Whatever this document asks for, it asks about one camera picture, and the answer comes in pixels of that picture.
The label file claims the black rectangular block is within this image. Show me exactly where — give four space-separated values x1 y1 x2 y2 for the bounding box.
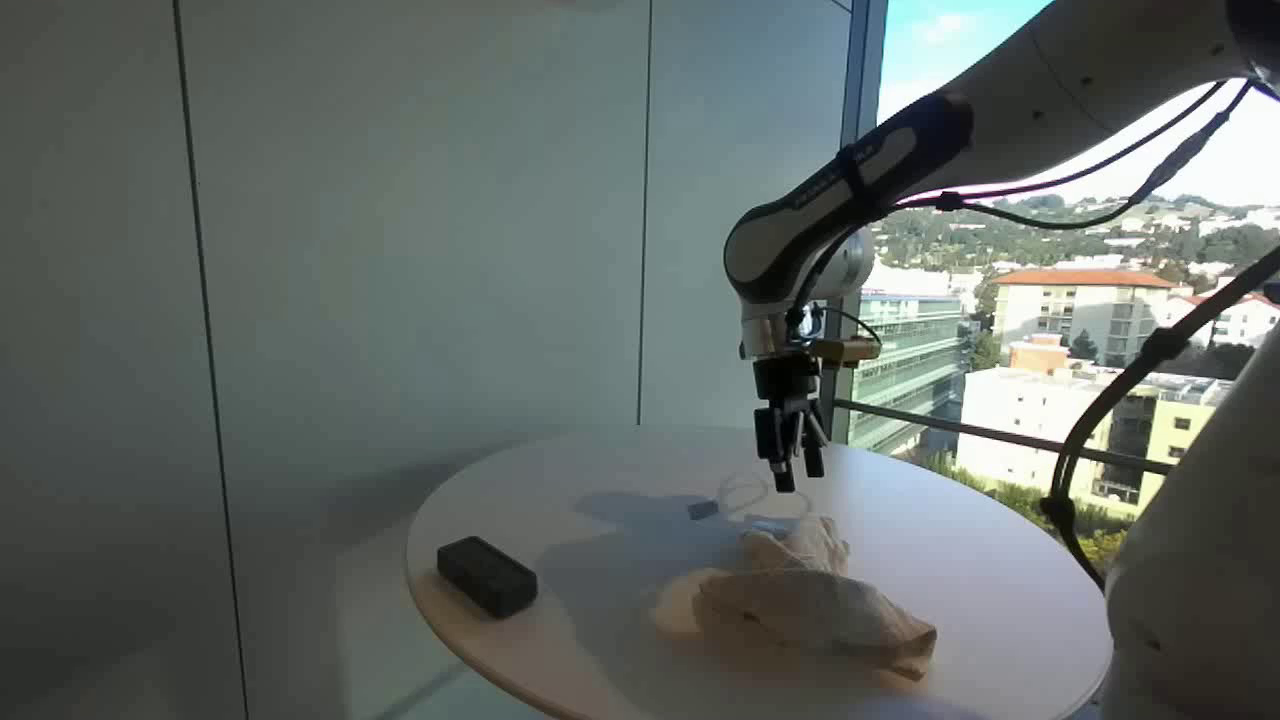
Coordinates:
435 535 538 620

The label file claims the balcony railing bar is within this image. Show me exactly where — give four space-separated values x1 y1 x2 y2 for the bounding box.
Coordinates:
830 401 1176 475

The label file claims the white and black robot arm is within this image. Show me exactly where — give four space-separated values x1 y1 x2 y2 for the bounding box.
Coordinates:
723 0 1280 491

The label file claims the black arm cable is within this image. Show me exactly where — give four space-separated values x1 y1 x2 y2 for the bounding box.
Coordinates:
893 76 1262 236

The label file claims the thick black hose cable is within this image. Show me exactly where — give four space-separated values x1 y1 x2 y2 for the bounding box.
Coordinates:
1039 244 1280 594

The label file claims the white towel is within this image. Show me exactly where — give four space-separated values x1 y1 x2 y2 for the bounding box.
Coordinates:
646 516 939 679

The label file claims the window frame post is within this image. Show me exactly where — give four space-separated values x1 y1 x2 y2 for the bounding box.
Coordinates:
821 0 888 445

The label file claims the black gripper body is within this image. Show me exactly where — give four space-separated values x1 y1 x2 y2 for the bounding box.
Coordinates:
752 352 821 462

